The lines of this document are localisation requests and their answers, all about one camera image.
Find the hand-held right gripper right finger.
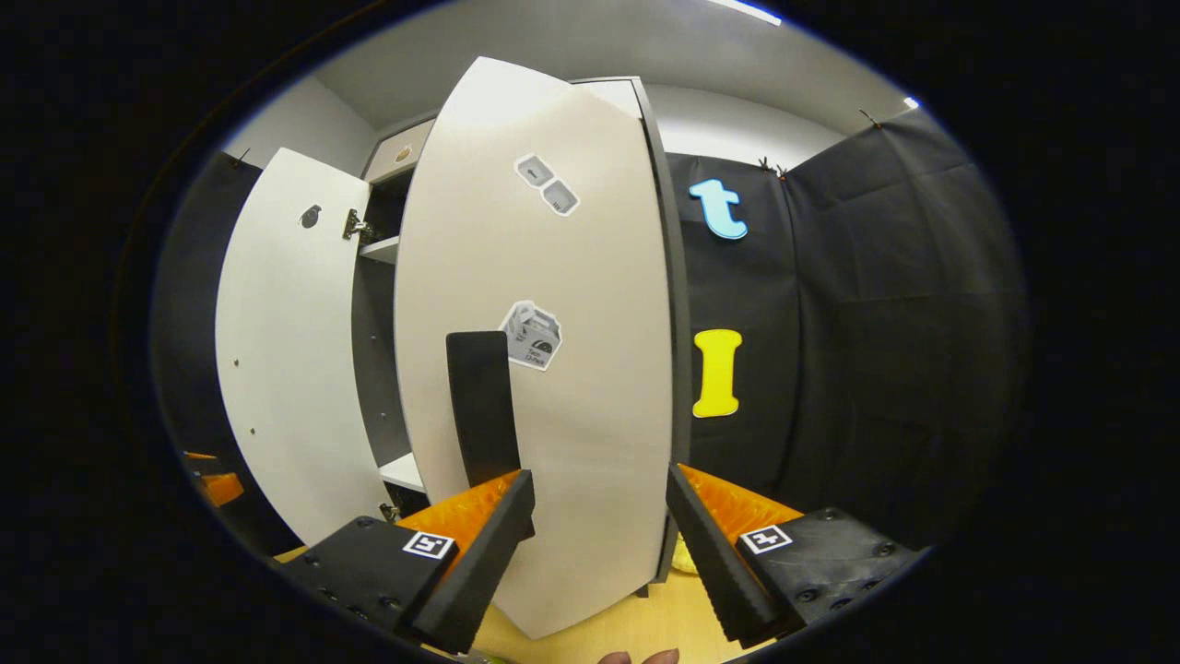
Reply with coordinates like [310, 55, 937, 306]
[666, 463, 923, 646]

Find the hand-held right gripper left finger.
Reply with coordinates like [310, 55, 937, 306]
[277, 468, 537, 654]

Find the white cabinet door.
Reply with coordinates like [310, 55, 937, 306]
[395, 57, 679, 640]
[215, 148, 393, 547]

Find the white cabinet floor shelf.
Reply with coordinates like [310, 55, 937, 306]
[378, 452, 427, 494]

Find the white and grey cabinet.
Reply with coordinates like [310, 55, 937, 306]
[350, 77, 694, 600]

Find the beige cabinet drawer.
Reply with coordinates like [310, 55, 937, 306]
[364, 118, 437, 183]

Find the black backdrop cloth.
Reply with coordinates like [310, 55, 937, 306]
[152, 106, 1032, 554]

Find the long ceiling light panel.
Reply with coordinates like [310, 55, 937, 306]
[708, 0, 785, 27]

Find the black door handle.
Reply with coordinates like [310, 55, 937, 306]
[446, 331, 522, 490]

